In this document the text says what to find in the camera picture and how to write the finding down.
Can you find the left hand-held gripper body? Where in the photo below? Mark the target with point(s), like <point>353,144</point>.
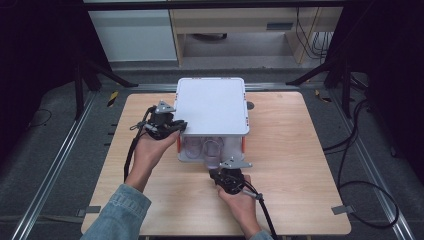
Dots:
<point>160,120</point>

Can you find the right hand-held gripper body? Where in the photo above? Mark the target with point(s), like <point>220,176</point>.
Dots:
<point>230,178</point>

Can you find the clear plastic cup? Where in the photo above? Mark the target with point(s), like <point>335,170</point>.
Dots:
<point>193,147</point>
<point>213,155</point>

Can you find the white square box lid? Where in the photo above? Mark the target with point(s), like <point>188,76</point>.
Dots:
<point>212,106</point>

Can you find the person's right hand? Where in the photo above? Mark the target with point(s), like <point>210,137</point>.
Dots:
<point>238,205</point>

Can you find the person's left hand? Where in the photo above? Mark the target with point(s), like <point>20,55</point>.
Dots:
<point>150,150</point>

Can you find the yellow black tape strip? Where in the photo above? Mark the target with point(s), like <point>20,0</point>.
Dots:
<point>112,98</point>
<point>322,96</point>

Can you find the small dark round disc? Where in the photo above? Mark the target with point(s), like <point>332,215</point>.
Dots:
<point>250,105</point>

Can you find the black tripod stand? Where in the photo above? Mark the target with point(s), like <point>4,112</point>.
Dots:
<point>83,80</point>
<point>336,71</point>

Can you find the white cabinet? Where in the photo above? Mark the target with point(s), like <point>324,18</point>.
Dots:
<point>133,36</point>

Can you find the grey tape piece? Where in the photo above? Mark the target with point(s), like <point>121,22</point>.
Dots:
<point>89,210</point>
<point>343,209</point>

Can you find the light wooden desk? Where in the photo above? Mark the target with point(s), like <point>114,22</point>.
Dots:
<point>233,18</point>

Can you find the metal floor rail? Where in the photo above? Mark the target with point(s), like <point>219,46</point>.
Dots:
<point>373,166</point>
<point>53,166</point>
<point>266,87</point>

